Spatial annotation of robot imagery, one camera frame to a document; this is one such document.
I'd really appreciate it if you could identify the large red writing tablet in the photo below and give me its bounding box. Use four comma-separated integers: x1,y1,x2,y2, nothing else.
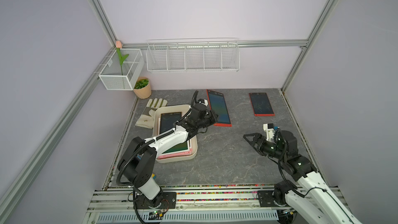
206,89,232,127

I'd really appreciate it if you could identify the small red writing tablet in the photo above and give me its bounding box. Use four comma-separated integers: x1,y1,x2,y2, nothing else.
249,92,275,117

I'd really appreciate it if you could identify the cream plastic storage tray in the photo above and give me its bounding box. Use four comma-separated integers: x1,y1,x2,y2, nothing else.
152,104,198,163

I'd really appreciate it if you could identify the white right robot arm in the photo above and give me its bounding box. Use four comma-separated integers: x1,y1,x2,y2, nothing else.
243,128,360,224

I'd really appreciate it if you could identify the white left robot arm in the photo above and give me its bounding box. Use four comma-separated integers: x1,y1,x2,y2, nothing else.
115,103,218,208

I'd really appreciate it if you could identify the white writing tablet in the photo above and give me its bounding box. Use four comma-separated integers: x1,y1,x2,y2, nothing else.
163,141,191,156

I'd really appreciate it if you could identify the pink writing tablet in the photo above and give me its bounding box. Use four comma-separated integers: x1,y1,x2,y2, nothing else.
158,141,192,159

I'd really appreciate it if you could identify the beige work glove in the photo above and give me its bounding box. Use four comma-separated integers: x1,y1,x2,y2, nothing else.
135,98,168,129

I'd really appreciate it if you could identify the potted green plant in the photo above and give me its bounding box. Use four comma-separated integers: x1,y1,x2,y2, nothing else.
133,77,152,99

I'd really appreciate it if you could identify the artificial pink tulip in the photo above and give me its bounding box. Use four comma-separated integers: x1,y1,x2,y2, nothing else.
115,40,129,76

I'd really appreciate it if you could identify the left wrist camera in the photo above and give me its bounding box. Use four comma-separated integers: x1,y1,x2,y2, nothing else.
198,99,208,106

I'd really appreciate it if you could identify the black frame writing tablet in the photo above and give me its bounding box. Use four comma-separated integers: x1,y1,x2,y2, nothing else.
159,112,182,134

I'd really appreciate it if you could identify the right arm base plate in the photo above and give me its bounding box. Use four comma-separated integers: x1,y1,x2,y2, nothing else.
256,189,301,208

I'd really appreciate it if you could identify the white wire wall shelf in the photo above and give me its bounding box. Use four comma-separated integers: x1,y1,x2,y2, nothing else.
146,38,240,73

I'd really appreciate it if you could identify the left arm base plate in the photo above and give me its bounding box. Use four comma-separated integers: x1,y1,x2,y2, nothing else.
133,191,177,209

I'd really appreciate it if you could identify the white mesh wall box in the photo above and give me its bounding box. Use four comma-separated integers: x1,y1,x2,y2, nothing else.
98,48,145,91

